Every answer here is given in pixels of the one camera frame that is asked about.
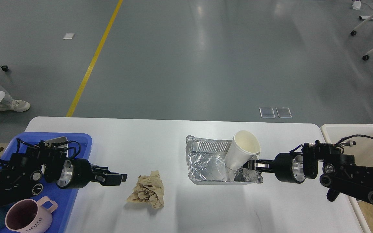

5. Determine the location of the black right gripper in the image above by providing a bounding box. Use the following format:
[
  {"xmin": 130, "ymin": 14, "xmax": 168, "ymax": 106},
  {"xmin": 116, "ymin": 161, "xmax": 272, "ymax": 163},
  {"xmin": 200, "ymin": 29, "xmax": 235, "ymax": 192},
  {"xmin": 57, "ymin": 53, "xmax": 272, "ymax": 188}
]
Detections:
[{"xmin": 243, "ymin": 153, "xmax": 306, "ymax": 184}]

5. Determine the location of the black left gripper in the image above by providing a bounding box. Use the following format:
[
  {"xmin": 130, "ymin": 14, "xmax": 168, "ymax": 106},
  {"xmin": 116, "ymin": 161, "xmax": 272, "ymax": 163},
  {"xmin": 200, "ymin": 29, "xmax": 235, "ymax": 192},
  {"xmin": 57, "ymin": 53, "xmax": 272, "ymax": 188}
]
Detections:
[{"xmin": 56, "ymin": 158, "xmax": 128, "ymax": 189}]

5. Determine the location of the white paper cup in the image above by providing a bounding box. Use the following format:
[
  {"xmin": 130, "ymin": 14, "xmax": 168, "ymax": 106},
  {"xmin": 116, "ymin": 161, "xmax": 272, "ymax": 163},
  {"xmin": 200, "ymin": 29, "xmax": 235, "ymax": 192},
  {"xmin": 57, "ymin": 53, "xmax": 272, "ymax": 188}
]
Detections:
[{"xmin": 225, "ymin": 130, "xmax": 261, "ymax": 171}]

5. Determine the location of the stainless steel rectangular container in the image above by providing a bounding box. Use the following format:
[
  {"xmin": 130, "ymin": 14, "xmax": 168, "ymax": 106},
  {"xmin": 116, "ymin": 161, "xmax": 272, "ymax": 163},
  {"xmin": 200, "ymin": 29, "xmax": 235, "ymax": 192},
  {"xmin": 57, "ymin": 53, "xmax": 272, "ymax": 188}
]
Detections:
[{"xmin": 41, "ymin": 136, "xmax": 68, "ymax": 175}]

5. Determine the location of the aluminium foil tray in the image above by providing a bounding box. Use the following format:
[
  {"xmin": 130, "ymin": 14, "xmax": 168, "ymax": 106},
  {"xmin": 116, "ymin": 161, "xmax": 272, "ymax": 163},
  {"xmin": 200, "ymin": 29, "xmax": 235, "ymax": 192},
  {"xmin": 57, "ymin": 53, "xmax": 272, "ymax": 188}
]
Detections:
[{"xmin": 186, "ymin": 135, "xmax": 263, "ymax": 185}]

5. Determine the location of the brown paper napkin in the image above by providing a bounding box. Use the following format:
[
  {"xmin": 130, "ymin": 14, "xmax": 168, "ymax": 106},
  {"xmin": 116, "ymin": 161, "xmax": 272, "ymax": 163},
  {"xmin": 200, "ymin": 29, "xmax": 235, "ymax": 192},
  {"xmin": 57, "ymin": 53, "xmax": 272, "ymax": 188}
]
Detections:
[{"xmin": 126, "ymin": 171, "xmax": 164, "ymax": 209}]

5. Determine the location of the pink HOME mug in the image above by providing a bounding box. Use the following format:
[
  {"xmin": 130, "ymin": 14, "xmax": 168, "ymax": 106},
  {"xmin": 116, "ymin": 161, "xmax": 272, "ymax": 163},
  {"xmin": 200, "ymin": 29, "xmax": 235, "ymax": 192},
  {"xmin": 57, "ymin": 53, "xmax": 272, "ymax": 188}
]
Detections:
[{"xmin": 5, "ymin": 196, "xmax": 58, "ymax": 233}]

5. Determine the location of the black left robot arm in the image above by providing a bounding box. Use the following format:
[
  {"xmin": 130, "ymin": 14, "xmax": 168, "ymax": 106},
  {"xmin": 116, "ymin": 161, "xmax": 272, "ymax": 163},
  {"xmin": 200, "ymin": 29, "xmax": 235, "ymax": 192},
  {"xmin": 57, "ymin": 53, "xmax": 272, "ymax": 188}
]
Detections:
[{"xmin": 0, "ymin": 138, "xmax": 127, "ymax": 207}]

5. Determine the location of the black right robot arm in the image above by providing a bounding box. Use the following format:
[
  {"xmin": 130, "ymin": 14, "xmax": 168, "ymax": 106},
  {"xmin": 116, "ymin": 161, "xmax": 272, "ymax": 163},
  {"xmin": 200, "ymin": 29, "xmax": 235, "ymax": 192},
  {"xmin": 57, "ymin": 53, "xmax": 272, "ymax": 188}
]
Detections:
[{"xmin": 243, "ymin": 134, "xmax": 373, "ymax": 205}]

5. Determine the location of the blue plastic tray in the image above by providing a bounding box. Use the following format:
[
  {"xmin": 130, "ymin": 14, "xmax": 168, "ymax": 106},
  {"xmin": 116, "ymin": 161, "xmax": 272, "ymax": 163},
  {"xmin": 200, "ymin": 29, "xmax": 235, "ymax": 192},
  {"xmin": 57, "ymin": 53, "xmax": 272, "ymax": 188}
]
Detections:
[{"xmin": 0, "ymin": 132, "xmax": 92, "ymax": 233}]

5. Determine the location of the left clear floor plate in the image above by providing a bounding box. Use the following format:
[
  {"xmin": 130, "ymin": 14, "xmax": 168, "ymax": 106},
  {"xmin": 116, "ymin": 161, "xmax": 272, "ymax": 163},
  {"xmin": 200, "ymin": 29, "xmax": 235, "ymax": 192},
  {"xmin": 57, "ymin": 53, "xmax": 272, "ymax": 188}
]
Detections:
[{"xmin": 259, "ymin": 107, "xmax": 276, "ymax": 118}]

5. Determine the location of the clear floor plate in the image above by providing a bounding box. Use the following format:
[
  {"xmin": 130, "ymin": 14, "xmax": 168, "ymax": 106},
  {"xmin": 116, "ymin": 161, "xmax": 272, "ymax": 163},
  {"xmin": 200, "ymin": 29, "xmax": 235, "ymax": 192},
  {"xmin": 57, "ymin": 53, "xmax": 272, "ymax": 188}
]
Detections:
[
  {"xmin": 259, "ymin": 107, "xmax": 276, "ymax": 118},
  {"xmin": 276, "ymin": 107, "xmax": 292, "ymax": 118}
]

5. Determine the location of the right clear floor plate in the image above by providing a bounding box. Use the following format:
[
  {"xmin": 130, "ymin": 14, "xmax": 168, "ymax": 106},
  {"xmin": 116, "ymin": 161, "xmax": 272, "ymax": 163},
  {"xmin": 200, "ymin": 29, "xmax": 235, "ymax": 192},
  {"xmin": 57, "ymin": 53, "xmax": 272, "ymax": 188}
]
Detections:
[{"xmin": 276, "ymin": 107, "xmax": 292, "ymax": 118}]

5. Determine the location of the white plastic bin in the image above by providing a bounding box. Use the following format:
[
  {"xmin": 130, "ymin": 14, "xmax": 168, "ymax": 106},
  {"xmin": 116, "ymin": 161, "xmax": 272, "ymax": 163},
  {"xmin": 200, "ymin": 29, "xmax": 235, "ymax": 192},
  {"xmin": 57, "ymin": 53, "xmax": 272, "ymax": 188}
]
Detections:
[{"xmin": 321, "ymin": 124, "xmax": 373, "ymax": 233}]

